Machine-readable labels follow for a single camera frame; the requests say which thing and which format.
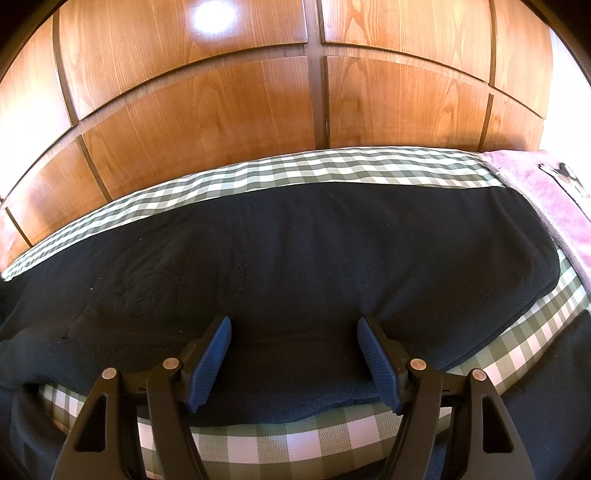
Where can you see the wooden wardrobe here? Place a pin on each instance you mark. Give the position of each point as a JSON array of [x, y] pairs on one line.
[[184, 115]]

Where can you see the green checkered bed sheet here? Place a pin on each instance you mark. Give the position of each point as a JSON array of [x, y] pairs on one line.
[[323, 162]]

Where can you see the black pants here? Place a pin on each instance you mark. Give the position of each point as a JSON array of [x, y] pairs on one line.
[[295, 258]]

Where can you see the dark cloth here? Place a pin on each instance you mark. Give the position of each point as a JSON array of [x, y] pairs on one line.
[[569, 397]]

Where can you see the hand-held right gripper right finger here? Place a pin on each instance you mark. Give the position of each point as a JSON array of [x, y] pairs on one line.
[[376, 364]]

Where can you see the pink garment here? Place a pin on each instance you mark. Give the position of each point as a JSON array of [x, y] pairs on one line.
[[545, 194]]

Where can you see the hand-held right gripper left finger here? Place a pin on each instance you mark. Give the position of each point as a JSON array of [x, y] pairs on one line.
[[210, 364]]

